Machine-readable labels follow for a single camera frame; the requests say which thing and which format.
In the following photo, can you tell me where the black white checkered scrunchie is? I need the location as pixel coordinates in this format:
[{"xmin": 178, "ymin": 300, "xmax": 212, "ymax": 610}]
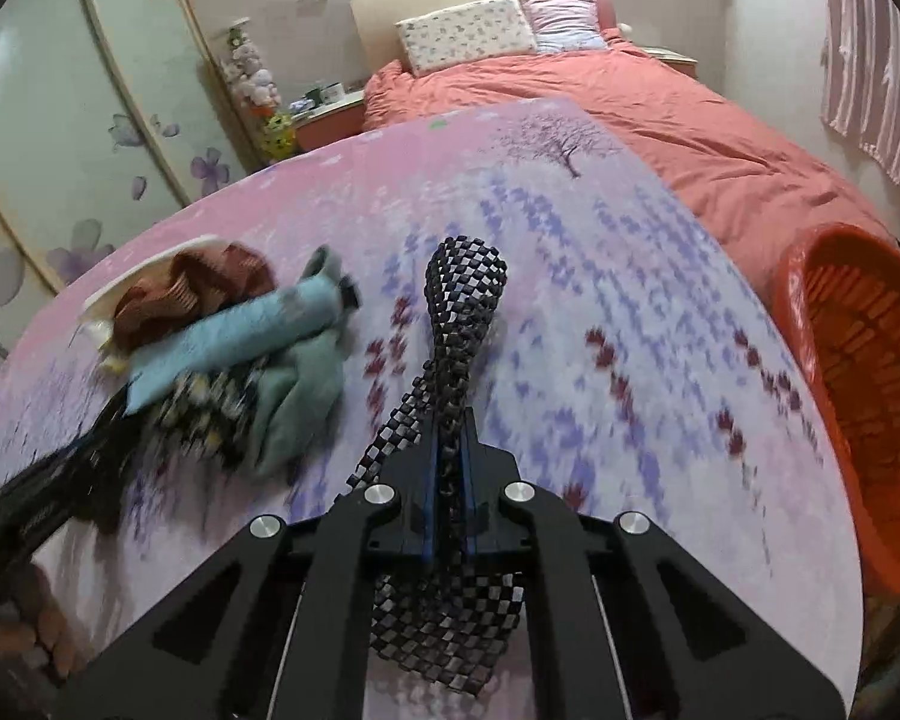
[{"xmin": 347, "ymin": 236, "xmax": 525, "ymax": 695}]

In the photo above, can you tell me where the black daisy floral scrunchie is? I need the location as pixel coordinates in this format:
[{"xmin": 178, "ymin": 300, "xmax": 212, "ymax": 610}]
[{"xmin": 148, "ymin": 361, "xmax": 265, "ymax": 473}]

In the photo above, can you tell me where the teal green sock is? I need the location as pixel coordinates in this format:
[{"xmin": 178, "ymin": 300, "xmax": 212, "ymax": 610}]
[{"xmin": 245, "ymin": 245, "xmax": 361, "ymax": 479}]

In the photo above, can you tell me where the light blue cloth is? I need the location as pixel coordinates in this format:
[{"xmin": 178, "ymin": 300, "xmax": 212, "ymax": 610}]
[{"xmin": 126, "ymin": 275, "xmax": 346, "ymax": 415}]

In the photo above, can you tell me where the brown plaid scrunchie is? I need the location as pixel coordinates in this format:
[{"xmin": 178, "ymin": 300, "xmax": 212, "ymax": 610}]
[{"xmin": 112, "ymin": 242, "xmax": 276, "ymax": 353}]

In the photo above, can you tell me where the person's left hand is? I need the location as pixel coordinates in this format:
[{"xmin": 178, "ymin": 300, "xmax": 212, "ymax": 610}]
[{"xmin": 0, "ymin": 562, "xmax": 87, "ymax": 679}]

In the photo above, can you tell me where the white crumpled tissue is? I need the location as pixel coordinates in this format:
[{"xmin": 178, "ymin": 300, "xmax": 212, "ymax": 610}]
[{"xmin": 74, "ymin": 234, "xmax": 226, "ymax": 351}]

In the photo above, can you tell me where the floral pink purple bedsheet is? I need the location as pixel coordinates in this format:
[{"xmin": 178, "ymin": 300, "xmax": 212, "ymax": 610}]
[{"xmin": 0, "ymin": 94, "xmax": 867, "ymax": 720}]

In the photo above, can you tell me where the pink white nightstand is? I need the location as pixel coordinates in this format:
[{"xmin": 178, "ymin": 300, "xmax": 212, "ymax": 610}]
[{"xmin": 295, "ymin": 91, "xmax": 365, "ymax": 151}]

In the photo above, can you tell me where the floral sliding wardrobe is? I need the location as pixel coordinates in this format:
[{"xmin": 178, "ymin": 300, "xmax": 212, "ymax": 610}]
[{"xmin": 0, "ymin": 0, "xmax": 253, "ymax": 369}]

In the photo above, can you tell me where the white mug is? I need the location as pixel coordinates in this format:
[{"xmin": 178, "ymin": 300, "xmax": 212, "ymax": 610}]
[{"xmin": 322, "ymin": 83, "xmax": 346, "ymax": 104}]

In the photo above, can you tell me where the hanging plush toys column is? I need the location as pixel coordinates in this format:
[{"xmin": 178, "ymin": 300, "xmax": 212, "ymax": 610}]
[{"xmin": 219, "ymin": 18, "xmax": 297, "ymax": 166}]

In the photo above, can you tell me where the coral pink duvet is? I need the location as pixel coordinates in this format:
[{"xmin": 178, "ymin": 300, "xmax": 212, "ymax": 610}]
[{"xmin": 364, "ymin": 39, "xmax": 891, "ymax": 299}]

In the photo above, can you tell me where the orange plastic laundry basket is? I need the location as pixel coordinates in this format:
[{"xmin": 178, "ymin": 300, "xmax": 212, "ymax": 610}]
[{"xmin": 772, "ymin": 224, "xmax": 900, "ymax": 600}]

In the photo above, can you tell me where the white floral pillow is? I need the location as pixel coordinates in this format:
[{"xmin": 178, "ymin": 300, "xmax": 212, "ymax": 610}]
[{"xmin": 397, "ymin": 0, "xmax": 536, "ymax": 76}]

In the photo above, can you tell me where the pink striped pillow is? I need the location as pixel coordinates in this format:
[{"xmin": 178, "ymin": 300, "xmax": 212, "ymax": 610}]
[{"xmin": 520, "ymin": 0, "xmax": 608, "ymax": 54}]

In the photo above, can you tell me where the right side nightstand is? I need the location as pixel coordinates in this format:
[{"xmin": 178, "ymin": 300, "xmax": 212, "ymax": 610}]
[{"xmin": 640, "ymin": 46, "xmax": 697, "ymax": 78}]

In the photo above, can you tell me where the pink striped curtain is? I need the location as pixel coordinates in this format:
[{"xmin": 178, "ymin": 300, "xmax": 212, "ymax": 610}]
[{"xmin": 821, "ymin": 0, "xmax": 900, "ymax": 188}]

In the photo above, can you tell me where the wall power socket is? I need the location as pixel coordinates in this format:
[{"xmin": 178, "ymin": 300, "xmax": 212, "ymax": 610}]
[{"xmin": 295, "ymin": 0, "xmax": 328, "ymax": 16}]

